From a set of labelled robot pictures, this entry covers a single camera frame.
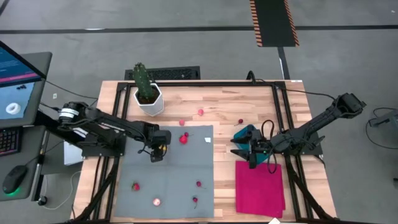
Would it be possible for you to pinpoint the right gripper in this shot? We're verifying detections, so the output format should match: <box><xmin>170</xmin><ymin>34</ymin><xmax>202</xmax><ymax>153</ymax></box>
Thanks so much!
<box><xmin>230</xmin><ymin>129</ymin><xmax>271</xmax><ymax>169</ymax></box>

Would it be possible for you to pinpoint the teal plastic tupperware container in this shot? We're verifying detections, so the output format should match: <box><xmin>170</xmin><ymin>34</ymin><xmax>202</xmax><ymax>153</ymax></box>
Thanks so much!
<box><xmin>232</xmin><ymin>124</ymin><xmax>271</xmax><ymax>165</ymax></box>

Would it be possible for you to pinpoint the white hexagonal plant pot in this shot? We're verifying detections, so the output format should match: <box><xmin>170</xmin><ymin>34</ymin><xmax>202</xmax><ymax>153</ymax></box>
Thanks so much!
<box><xmin>132</xmin><ymin>82</ymin><xmax>165</xmax><ymax>118</ymax></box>

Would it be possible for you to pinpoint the grey cloth mat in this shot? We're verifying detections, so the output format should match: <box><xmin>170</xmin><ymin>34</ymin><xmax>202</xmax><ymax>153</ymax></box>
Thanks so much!
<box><xmin>114</xmin><ymin>124</ymin><xmax>215</xmax><ymax>219</ymax></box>

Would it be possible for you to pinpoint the magenta cloth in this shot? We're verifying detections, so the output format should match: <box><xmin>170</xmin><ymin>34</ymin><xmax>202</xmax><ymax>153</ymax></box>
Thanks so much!
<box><xmin>234</xmin><ymin>160</ymin><xmax>286</xmax><ymax>219</ymax></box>

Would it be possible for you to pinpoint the green cactus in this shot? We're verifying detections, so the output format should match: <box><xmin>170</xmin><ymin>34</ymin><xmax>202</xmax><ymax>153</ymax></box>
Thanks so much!
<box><xmin>132</xmin><ymin>62</ymin><xmax>155</xmax><ymax>100</ymax></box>

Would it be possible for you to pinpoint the black grille panel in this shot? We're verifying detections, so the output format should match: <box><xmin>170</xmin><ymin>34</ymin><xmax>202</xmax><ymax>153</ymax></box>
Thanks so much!
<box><xmin>124</xmin><ymin>65</ymin><xmax>201</xmax><ymax>81</ymax></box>

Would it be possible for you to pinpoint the black orange-striped floor mat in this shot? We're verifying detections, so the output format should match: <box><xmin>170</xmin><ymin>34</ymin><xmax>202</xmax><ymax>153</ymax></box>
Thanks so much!
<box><xmin>249</xmin><ymin>0</ymin><xmax>300</xmax><ymax>48</ymax></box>

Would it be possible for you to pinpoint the grey side desk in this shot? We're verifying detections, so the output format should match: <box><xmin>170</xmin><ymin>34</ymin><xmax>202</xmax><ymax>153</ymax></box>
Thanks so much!
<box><xmin>0</xmin><ymin>124</ymin><xmax>47</xmax><ymax>202</ymax></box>

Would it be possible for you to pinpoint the black backlit keyboard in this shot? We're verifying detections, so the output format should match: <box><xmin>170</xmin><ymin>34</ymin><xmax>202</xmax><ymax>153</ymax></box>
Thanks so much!
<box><xmin>0</xmin><ymin>126</ymin><xmax>23</xmax><ymax>157</ymax></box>

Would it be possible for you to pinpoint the black computer mouse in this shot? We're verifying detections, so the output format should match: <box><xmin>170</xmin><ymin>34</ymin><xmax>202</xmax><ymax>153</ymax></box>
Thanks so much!
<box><xmin>2</xmin><ymin>164</ymin><xmax>29</xmax><ymax>195</ymax></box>

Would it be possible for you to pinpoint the computer monitor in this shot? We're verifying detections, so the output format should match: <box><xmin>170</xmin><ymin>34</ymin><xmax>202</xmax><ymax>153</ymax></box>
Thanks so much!
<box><xmin>0</xmin><ymin>40</ymin><xmax>53</xmax><ymax>129</ymax></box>

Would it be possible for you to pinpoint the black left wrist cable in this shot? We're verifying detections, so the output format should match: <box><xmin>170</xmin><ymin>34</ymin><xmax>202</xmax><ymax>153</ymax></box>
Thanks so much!
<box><xmin>138</xmin><ymin>141</ymin><xmax>156</xmax><ymax>156</ymax></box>

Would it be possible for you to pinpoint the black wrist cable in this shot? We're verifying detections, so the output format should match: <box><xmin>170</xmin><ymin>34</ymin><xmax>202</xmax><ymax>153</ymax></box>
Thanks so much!
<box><xmin>260</xmin><ymin>119</ymin><xmax>279</xmax><ymax>174</ymax></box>
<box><xmin>138</xmin><ymin>141</ymin><xmax>156</xmax><ymax>156</ymax></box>

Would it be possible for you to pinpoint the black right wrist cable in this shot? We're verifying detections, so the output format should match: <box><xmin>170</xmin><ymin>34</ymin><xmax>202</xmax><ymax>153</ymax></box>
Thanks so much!
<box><xmin>260</xmin><ymin>119</ymin><xmax>279</xmax><ymax>174</ymax></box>

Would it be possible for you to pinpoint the black aluminium table frame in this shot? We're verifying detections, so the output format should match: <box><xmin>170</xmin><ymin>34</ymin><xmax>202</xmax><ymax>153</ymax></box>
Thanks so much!
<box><xmin>70</xmin><ymin>80</ymin><xmax>338</xmax><ymax>224</ymax></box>

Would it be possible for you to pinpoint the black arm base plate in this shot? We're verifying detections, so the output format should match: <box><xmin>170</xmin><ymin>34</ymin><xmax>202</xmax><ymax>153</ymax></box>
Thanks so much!
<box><xmin>81</xmin><ymin>133</ymin><xmax>127</xmax><ymax>158</ymax></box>
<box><xmin>279</xmin><ymin>130</ymin><xmax>324</xmax><ymax>156</ymax></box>

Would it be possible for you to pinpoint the thin black monitor cable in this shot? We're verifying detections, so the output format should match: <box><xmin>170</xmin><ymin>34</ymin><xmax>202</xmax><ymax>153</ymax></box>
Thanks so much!
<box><xmin>45</xmin><ymin>80</ymin><xmax>100</xmax><ymax>101</ymax></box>

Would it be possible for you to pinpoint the grey floor device with cable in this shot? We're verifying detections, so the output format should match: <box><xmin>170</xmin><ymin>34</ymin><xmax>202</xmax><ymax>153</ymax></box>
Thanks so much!
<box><xmin>368</xmin><ymin>107</ymin><xmax>398</xmax><ymax>150</ymax></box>

